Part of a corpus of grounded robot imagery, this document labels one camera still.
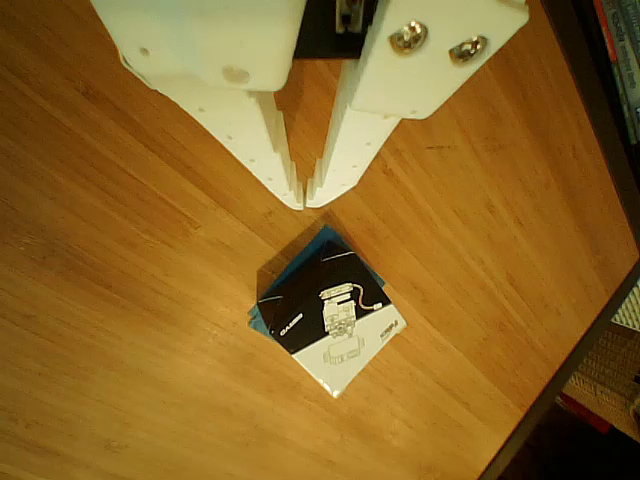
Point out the black and white servo box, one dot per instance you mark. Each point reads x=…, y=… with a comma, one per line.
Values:
x=325, y=310

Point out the blue tape square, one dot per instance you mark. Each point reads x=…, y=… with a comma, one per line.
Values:
x=322, y=236

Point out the white louvered heater panel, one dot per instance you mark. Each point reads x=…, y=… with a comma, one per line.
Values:
x=610, y=370

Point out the red flat object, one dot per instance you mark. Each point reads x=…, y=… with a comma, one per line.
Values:
x=585, y=412

